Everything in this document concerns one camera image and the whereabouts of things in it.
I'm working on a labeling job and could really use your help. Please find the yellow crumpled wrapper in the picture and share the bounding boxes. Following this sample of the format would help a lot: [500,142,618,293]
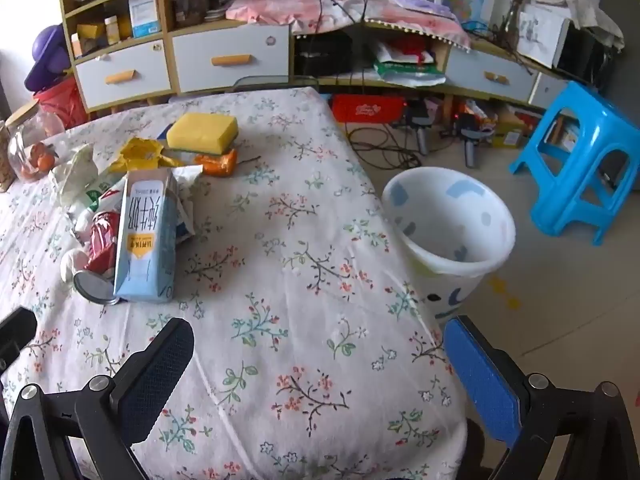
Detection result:
[109,137,183,173]

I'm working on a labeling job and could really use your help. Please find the orange snack wrapper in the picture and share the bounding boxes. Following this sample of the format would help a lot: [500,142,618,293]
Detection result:
[194,149,239,177]

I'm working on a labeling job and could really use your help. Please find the green white bag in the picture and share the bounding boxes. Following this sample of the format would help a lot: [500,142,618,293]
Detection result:
[374,40,447,86]

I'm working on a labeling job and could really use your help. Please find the white printed wrapper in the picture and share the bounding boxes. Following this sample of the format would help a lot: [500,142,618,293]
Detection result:
[170,165,203,241]

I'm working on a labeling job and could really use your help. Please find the red drink can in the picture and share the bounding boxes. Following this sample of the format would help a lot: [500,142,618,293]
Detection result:
[73,210,123,306]

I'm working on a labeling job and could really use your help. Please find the white patterned plastic bin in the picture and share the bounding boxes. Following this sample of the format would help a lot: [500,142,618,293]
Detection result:
[381,167,517,326]

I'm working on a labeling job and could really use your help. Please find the black grey hand tool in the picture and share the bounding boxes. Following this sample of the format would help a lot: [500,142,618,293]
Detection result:
[405,102,436,156]
[457,112,493,168]

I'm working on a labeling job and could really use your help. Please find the glass jar wooden lid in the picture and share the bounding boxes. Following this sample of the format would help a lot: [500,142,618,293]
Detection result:
[5,100,63,183]

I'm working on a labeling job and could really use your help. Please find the white drawing board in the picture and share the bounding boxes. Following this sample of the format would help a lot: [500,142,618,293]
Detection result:
[515,2,571,68]

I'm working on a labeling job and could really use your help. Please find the wooden shelf cabinet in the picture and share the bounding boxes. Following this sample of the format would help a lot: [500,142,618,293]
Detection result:
[56,0,571,116]

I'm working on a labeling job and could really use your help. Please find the cardboard box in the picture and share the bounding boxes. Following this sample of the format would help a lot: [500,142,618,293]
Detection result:
[492,110,538,148]

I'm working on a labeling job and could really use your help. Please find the floral tablecloth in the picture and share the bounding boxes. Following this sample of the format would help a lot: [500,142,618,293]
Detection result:
[0,87,468,480]

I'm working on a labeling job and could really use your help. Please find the white tissue ball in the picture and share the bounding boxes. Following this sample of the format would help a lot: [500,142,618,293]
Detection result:
[60,247,93,281]

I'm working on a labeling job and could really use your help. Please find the yellow sponge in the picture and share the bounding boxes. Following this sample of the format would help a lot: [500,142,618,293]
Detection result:
[166,112,239,156]

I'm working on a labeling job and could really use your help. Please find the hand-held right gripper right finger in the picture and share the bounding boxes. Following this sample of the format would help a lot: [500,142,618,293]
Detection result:
[442,315,640,480]

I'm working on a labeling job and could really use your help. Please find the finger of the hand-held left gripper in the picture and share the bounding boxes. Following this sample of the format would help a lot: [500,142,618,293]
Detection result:
[0,306,39,376]

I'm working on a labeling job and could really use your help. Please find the light blue milk carton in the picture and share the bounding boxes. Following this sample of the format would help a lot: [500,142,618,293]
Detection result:
[112,169,177,303]

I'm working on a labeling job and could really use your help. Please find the purple toy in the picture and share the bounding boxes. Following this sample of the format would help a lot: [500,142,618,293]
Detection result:
[25,25,73,93]

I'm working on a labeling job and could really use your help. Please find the black appliance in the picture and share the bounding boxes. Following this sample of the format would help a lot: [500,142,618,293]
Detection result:
[557,22,626,93]

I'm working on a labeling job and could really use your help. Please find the dry twig bunch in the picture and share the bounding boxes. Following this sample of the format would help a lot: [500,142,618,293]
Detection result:
[492,0,551,61]

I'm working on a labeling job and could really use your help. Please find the white box blue label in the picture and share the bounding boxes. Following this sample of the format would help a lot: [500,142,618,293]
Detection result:
[128,0,163,38]

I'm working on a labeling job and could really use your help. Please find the pink floral cloth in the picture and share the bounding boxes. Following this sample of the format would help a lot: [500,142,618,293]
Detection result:
[225,0,473,53]

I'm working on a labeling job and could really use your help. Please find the red plastic bag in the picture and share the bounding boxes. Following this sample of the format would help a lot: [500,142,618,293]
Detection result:
[35,80,88,128]

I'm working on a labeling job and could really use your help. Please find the white plastic packet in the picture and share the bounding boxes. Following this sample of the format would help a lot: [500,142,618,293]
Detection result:
[50,142,96,211]

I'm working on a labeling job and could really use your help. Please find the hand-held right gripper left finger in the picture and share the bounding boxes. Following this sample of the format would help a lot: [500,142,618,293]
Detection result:
[0,317,196,480]

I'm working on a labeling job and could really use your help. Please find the blue plastic stool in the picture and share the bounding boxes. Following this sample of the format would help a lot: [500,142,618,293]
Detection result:
[510,81,640,247]

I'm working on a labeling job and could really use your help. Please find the black cables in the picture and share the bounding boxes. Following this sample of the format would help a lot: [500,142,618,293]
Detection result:
[347,120,423,171]

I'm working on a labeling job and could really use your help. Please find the white drawer orange handle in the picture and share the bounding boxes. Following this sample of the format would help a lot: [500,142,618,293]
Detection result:
[171,24,291,93]
[75,40,167,111]
[444,45,536,103]
[532,72,568,108]

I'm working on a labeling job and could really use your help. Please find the red flat box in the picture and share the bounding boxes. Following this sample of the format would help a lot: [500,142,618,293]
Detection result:
[331,94,406,123]

